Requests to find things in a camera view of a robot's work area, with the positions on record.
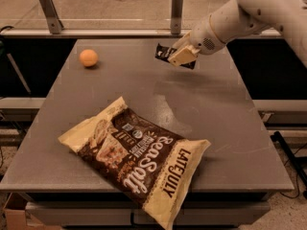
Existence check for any black stand leg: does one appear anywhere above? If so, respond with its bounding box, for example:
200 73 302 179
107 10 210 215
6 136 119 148
271 131 307 199

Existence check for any orange ball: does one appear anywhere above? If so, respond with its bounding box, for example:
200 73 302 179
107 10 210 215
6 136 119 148
79 49 98 67

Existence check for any left metal bracket post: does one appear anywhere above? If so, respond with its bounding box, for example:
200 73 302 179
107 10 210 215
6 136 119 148
38 0 63 35

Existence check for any cardboard box under table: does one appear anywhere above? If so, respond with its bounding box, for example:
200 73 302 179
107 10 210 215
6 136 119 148
4 194 62 230

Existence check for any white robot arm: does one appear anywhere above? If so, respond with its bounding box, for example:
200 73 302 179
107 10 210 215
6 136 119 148
167 0 307 66

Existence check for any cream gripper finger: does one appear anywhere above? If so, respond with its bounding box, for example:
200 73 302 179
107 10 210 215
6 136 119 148
168 45 200 66
173 33 192 51

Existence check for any clear barrier panel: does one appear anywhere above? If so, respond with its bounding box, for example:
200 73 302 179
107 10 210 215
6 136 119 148
0 0 228 30

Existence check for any brown and cream chip bag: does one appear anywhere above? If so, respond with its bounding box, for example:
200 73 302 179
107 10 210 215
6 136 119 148
59 98 210 230

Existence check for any middle metal bracket post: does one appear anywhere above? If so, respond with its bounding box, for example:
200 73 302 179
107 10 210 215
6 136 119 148
170 0 183 35

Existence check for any metal bracket post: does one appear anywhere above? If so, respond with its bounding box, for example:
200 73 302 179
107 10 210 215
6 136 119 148
170 0 183 35
38 0 63 35

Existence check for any black rxbar chocolate bar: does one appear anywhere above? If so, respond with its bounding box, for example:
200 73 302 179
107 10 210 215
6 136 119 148
155 44 196 69

